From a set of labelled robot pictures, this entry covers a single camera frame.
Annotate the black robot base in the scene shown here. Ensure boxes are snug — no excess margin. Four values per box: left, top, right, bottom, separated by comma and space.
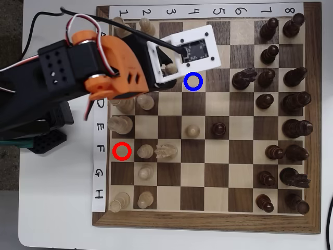
25, 101, 75, 155

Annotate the thick black cable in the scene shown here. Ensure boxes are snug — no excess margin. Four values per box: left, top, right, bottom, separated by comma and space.
325, 194, 333, 250

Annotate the green clamp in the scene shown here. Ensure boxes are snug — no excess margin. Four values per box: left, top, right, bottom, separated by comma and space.
0, 137, 36, 149

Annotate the white paper number strip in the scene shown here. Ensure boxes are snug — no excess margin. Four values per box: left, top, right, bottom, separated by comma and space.
109, 2, 304, 20

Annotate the light wooden queen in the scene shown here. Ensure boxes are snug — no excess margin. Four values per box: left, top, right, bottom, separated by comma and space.
109, 97, 136, 115

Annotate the white red servo wire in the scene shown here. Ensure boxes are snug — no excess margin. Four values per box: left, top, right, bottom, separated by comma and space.
65, 13, 121, 78
83, 97, 98, 122
0, 54, 41, 72

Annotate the dark wooden bishop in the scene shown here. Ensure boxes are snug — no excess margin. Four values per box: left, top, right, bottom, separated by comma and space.
285, 144, 310, 162
283, 67, 308, 88

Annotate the dark wooden knight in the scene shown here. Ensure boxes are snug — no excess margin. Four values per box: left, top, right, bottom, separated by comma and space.
231, 67, 259, 91
279, 167, 312, 189

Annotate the dark wooden queen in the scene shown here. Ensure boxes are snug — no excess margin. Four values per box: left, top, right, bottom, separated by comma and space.
280, 91, 312, 115

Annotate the light wooden king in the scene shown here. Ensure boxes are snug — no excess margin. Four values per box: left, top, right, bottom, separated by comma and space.
107, 115, 134, 135

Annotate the dark wooden pawn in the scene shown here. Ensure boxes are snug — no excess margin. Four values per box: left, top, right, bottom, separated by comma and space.
259, 17, 279, 42
257, 68, 276, 89
260, 44, 280, 65
255, 93, 275, 110
255, 194, 275, 214
211, 122, 227, 138
264, 144, 285, 160
257, 170, 276, 188

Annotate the light wooden pawn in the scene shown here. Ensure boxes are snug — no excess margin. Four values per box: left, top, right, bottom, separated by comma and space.
137, 144, 155, 159
185, 124, 201, 139
138, 17, 156, 37
137, 165, 155, 180
136, 93, 156, 110
137, 191, 155, 209

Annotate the wooden chessboard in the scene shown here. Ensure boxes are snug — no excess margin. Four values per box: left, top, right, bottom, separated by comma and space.
92, 2, 323, 235

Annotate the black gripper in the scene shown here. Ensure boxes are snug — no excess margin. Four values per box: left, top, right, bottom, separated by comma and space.
120, 32, 184, 92

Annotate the white paper letter strip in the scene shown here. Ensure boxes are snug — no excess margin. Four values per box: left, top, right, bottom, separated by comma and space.
91, 20, 109, 213

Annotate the dark wooden rook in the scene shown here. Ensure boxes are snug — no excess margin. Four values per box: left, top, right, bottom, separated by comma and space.
284, 193, 310, 215
282, 12, 305, 39

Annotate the dark wooden king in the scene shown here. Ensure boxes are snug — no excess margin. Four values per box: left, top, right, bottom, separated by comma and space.
281, 119, 314, 139

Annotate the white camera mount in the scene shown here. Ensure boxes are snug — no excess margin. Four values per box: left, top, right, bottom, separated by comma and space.
146, 24, 222, 84

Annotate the light wooden knight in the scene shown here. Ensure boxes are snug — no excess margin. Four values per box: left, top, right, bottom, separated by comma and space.
155, 142, 179, 160

